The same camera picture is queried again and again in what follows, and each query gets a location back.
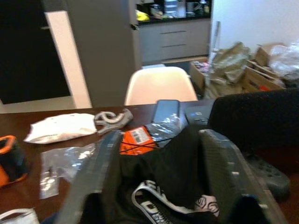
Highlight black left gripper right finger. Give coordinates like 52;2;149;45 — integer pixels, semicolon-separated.
198;129;289;224

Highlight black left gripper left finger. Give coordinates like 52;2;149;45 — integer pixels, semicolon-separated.
55;129;124;224

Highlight black shorts white waistband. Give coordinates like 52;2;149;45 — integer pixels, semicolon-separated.
102;125;222;224

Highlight clear zip plastic bag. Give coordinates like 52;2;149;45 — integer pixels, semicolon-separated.
39;142;100;200

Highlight grey game controller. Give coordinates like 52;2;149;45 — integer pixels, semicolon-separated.
242;153;291;203

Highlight grey printed plastic part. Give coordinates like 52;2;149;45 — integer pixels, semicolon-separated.
93;108;134;136

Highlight orange label plastic package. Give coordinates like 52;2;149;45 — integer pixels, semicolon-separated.
118;113;189;156

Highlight white paper pouch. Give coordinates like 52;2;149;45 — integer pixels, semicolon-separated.
23;113;98;145

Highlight black device blue button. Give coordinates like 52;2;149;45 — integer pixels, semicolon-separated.
184;105;215;128

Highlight orange black device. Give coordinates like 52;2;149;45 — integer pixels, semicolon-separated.
0;134;30;189

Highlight white curved object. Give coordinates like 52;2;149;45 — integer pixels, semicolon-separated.
0;207;40;224

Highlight black smartphone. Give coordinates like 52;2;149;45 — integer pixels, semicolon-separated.
152;99;181;124

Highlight brown cardboard box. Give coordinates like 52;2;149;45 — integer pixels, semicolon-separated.
242;43;288;94

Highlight cardboard box colourful contents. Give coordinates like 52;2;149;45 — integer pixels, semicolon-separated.
188;60;211;94

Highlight white plastic chair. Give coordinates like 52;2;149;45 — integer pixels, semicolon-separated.
124;66;199;106

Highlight grey door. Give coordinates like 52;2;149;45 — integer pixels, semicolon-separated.
64;0;143;109

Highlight crumpled brown paper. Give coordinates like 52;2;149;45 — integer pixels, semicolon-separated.
203;41;253;100

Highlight clear plastic sheet bundle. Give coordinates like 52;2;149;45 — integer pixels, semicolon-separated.
270;42;299;79

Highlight grey kitchen drawer cabinet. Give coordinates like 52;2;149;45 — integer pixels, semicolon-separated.
137;18;211;64

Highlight yellow bag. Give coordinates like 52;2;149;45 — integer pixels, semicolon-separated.
136;9;150;23

